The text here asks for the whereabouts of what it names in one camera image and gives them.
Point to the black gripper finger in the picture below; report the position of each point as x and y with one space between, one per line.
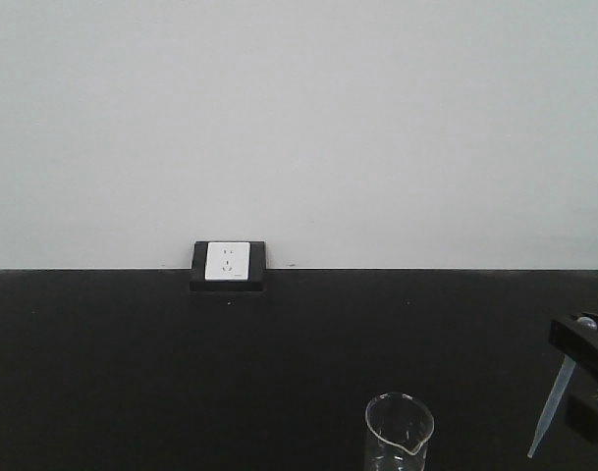
576 335
582 415

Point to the clear plastic pipette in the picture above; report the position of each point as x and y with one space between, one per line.
552 403

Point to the clear glass beaker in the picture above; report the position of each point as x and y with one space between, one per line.
398 431

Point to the black socket mounting box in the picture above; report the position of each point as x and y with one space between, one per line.
255 283

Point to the white wall socket plate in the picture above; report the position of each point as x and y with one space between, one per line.
227 261

